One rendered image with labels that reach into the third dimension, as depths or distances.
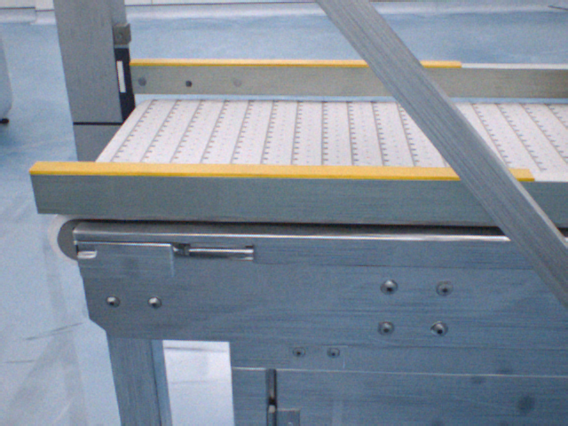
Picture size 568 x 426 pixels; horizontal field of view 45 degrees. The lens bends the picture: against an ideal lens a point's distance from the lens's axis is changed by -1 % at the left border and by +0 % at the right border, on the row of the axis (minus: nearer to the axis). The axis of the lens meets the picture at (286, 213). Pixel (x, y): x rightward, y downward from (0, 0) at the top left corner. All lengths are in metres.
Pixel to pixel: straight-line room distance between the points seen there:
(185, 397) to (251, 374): 1.05
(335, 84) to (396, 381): 0.30
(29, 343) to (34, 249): 0.49
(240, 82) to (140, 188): 0.27
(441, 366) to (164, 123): 0.34
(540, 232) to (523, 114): 0.33
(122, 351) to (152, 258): 0.45
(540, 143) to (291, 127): 0.22
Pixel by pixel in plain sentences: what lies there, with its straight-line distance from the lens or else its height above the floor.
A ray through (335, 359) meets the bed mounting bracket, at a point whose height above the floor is 0.73.
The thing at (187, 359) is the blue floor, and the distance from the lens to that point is 1.76.
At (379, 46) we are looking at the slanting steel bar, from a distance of 0.40.
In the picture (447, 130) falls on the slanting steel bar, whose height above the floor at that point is 0.98.
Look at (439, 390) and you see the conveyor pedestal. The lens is 0.64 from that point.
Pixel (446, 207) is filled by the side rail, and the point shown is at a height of 0.90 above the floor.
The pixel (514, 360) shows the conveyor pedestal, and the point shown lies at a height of 0.73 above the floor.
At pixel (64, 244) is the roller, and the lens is 0.53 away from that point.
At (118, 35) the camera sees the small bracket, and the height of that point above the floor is 0.95.
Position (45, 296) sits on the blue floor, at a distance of 2.08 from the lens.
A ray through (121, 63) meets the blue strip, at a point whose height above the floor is 0.92.
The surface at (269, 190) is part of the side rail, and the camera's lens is 0.46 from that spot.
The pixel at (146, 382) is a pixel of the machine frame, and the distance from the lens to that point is 0.97.
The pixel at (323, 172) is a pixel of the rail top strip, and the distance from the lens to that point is 0.46.
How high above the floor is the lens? 1.11
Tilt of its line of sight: 28 degrees down
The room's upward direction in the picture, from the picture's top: straight up
